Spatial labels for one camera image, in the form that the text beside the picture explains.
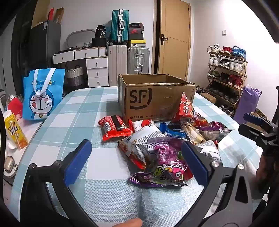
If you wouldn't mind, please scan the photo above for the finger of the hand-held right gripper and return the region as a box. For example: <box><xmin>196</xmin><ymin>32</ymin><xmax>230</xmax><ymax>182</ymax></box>
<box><xmin>244</xmin><ymin>113</ymin><xmax>268</xmax><ymax>126</ymax></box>
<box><xmin>238</xmin><ymin>123</ymin><xmax>266</xmax><ymax>147</ymax></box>

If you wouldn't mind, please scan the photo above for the blue cookie packet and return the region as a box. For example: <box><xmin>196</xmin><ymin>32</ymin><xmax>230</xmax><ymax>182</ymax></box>
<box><xmin>159</xmin><ymin>122</ymin><xmax>187</xmax><ymax>138</ymax></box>

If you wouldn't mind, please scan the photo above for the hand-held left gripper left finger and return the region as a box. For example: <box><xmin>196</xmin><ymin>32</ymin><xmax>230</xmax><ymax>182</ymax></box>
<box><xmin>20</xmin><ymin>138</ymin><xmax>101</xmax><ymax>227</ymax></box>

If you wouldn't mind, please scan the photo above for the woven laundry basket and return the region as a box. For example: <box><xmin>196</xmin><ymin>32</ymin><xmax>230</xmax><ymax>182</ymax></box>
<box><xmin>66</xmin><ymin>65</ymin><xmax>84</xmax><ymax>88</ymax></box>

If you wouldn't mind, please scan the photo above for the red white balloon packet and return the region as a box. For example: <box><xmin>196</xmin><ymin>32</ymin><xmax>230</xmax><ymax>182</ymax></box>
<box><xmin>129</xmin><ymin>119</ymin><xmax>157</xmax><ymax>133</ymax></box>

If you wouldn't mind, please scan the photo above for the wooden door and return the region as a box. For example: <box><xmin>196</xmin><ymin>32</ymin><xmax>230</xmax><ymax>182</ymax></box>
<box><xmin>154</xmin><ymin>0</ymin><xmax>192</xmax><ymax>80</ymax></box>

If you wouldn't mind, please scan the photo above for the purple white snack packet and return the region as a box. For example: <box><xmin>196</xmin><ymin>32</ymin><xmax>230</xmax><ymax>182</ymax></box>
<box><xmin>199</xmin><ymin>120</ymin><xmax>232</xmax><ymax>140</ymax></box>

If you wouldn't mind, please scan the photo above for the cream suitcase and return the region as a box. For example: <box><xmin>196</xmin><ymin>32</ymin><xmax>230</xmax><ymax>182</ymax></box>
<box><xmin>108</xmin><ymin>45</ymin><xmax>128</xmax><ymax>86</ymax></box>

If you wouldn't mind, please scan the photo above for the white earbuds case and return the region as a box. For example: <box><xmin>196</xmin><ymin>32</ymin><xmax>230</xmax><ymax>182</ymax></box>
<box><xmin>4</xmin><ymin>155</ymin><xmax>18</xmax><ymax>175</ymax></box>

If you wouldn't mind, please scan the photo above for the red black snack packet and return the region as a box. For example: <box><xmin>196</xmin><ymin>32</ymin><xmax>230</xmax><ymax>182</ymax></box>
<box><xmin>98</xmin><ymin>115</ymin><xmax>133</xmax><ymax>142</ymax></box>

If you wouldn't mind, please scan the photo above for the black labelled bag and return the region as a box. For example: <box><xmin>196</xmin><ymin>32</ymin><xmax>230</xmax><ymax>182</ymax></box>
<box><xmin>95</xmin><ymin>25</ymin><xmax>106</xmax><ymax>40</ymax></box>

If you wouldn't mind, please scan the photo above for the wooden shoe rack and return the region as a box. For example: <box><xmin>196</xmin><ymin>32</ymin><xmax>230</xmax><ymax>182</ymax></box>
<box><xmin>206</xmin><ymin>45</ymin><xmax>248</xmax><ymax>117</ymax></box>

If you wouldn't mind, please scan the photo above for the yellow drink carton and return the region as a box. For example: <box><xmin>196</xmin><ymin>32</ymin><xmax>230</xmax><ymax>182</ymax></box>
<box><xmin>4</xmin><ymin>113</ymin><xmax>29</xmax><ymax>149</ymax></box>

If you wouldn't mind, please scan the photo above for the purple bag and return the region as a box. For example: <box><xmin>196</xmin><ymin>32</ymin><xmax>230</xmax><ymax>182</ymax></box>
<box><xmin>234</xmin><ymin>84</ymin><xmax>262</xmax><ymax>125</ymax></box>

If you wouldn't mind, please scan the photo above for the flat cardboard sheet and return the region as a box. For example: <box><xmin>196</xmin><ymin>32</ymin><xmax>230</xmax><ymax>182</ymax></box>
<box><xmin>32</xmin><ymin>0</ymin><xmax>50</xmax><ymax>29</ymax></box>

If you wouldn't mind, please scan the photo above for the teal suitcase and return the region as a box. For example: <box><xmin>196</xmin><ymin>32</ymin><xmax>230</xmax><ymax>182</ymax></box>
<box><xmin>111</xmin><ymin>9</ymin><xmax>129</xmax><ymax>45</ymax></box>

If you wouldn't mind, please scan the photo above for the black round box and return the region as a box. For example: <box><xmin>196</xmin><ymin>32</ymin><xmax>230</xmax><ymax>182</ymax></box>
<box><xmin>91</xmin><ymin>38</ymin><xmax>106</xmax><ymax>47</ymax></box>

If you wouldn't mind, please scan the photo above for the grey white snack packet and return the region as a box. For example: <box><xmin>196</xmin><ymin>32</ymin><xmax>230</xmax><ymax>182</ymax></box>
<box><xmin>196</xmin><ymin>140</ymin><xmax>223</xmax><ymax>163</ymax></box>

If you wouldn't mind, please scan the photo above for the brown cardboard box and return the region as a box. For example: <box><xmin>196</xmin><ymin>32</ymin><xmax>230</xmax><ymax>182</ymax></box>
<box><xmin>117</xmin><ymin>74</ymin><xmax>196</xmax><ymax>121</ymax></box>

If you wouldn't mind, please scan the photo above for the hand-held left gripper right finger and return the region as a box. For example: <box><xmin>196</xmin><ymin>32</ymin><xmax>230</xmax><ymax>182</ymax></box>
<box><xmin>174</xmin><ymin>140</ymin><xmax>260</xmax><ymax>227</ymax></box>

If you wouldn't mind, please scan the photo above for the silver suitcase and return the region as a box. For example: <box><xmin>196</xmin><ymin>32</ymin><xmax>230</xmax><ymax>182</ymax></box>
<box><xmin>127</xmin><ymin>46</ymin><xmax>150</xmax><ymax>75</ymax></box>

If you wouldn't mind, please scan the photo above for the patterned cardboard box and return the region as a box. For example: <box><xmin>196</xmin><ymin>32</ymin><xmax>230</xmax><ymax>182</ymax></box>
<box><xmin>251</xmin><ymin>108</ymin><xmax>267</xmax><ymax>133</ymax></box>

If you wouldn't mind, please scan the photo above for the red grey noodle packet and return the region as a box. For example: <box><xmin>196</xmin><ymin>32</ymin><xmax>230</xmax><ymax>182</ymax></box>
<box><xmin>119</xmin><ymin>125</ymin><xmax>168</xmax><ymax>171</ymax></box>

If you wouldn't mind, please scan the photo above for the red packet beside tote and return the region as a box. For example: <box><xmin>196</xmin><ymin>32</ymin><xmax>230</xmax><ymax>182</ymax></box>
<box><xmin>7</xmin><ymin>97</ymin><xmax>23</xmax><ymax>120</ymax></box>

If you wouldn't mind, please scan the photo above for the person's left hand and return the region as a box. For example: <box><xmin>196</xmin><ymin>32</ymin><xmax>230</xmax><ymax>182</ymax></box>
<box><xmin>109</xmin><ymin>219</ymin><xmax>143</xmax><ymax>227</ymax></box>

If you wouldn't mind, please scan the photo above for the red triangular snack packet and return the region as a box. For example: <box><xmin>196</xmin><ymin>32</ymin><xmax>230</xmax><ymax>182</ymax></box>
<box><xmin>171</xmin><ymin>92</ymin><xmax>201</xmax><ymax>125</ymax></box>

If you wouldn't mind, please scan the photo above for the grey oval frame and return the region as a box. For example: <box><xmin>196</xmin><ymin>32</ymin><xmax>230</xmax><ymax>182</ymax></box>
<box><xmin>66</xmin><ymin>29</ymin><xmax>97</xmax><ymax>49</ymax></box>

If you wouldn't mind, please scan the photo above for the white drawer cabinet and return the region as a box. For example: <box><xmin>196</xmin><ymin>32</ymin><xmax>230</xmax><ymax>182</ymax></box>
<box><xmin>52</xmin><ymin>47</ymin><xmax>109</xmax><ymax>88</ymax></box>

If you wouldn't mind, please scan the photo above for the gold snack packet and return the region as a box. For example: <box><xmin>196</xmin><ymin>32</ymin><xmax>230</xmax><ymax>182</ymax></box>
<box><xmin>181</xmin><ymin>121</ymin><xmax>205</xmax><ymax>143</ymax></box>

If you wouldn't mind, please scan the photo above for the small cardboard box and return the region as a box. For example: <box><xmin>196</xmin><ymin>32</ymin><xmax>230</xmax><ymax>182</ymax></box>
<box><xmin>199</xmin><ymin>93</ymin><xmax>217</xmax><ymax>105</ymax></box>

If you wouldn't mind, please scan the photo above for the group of assorted shoes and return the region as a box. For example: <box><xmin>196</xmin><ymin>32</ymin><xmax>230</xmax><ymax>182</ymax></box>
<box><xmin>207</xmin><ymin>44</ymin><xmax>247</xmax><ymax>116</ymax></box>

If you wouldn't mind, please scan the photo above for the blue cartoon cat tote bag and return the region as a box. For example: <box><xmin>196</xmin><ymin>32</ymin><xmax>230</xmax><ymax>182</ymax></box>
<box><xmin>23</xmin><ymin>68</ymin><xmax>66</xmax><ymax>120</ymax></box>

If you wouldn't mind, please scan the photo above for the grey refrigerator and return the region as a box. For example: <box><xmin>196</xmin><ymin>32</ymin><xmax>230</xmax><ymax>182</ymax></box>
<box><xmin>29</xmin><ymin>21</ymin><xmax>61</xmax><ymax>72</ymax></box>

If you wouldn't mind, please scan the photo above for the dark wardrobe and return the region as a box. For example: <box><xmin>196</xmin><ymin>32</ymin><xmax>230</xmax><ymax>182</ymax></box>
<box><xmin>11</xmin><ymin>0</ymin><xmax>40</xmax><ymax>94</ymax></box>

